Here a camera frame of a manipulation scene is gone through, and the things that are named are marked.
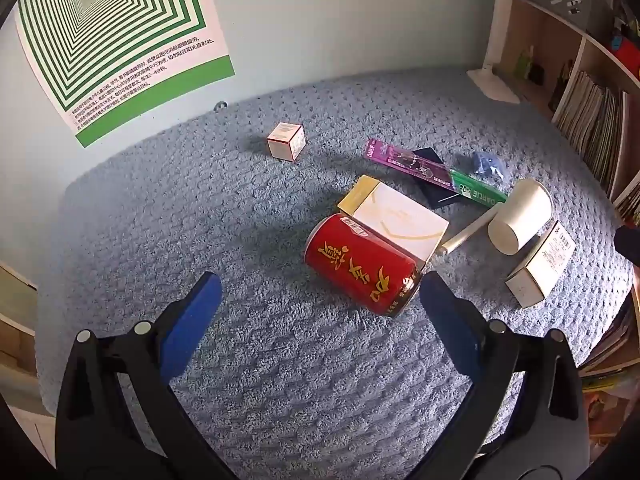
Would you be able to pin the white paper cup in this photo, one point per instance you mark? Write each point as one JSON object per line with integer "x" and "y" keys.
{"x": 520, "y": 215}

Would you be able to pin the green striped wall poster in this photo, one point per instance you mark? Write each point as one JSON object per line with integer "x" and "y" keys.
{"x": 100, "y": 35}

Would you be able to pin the small black container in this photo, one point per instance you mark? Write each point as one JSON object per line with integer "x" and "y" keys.
{"x": 536, "y": 74}

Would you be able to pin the dark pen holder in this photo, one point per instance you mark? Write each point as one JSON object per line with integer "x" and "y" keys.
{"x": 561, "y": 85}

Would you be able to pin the wooden cabinet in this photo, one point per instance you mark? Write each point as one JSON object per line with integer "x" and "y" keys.
{"x": 15, "y": 340}

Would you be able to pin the blue textured blanket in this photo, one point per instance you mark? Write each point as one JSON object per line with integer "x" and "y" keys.
{"x": 250, "y": 210}

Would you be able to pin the row of books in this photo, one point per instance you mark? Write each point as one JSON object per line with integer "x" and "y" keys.
{"x": 590, "y": 120}

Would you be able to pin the green toothpaste box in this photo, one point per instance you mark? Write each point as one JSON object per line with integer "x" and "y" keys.
{"x": 477, "y": 190}

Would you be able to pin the white labelled carton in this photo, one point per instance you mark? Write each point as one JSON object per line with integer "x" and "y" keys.
{"x": 540, "y": 265}

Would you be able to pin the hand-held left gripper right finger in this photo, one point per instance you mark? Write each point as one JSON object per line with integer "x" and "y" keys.
{"x": 450, "y": 320}

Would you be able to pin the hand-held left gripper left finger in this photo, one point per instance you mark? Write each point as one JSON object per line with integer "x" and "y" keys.
{"x": 195, "y": 320}

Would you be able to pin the red drink can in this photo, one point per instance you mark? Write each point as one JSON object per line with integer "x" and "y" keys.
{"x": 360, "y": 265}

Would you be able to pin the stack of magazines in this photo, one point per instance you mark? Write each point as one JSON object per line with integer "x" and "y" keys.
{"x": 610, "y": 345}

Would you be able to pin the small white cube box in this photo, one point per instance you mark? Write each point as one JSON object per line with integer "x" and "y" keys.
{"x": 285, "y": 142}

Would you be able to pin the white desk lamp base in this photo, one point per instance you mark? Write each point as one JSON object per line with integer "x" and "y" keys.
{"x": 500, "y": 25}

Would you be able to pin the green bottle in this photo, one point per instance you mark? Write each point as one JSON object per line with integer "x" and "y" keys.
{"x": 524, "y": 65}

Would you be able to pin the wooden bookshelf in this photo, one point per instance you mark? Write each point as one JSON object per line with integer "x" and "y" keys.
{"x": 545, "y": 25}

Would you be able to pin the white paper stick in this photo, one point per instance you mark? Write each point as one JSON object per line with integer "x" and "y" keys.
{"x": 465, "y": 235}

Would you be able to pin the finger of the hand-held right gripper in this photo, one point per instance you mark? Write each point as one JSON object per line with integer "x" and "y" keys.
{"x": 629, "y": 246}

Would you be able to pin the plastic bag with blue cloth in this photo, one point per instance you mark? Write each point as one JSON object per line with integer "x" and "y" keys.
{"x": 487, "y": 162}

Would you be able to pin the white and yellow box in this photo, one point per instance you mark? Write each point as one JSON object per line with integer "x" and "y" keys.
{"x": 400, "y": 215}

